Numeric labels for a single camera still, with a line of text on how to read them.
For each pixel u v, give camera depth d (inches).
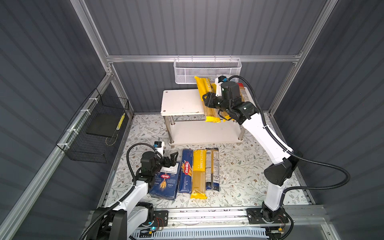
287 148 18.3
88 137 28.3
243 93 31.1
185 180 32.5
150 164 25.8
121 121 31.3
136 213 22.5
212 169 34.9
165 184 30.9
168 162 30.0
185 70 32.5
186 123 41.8
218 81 25.7
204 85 29.7
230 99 21.5
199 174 33.8
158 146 29.0
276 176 22.5
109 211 16.5
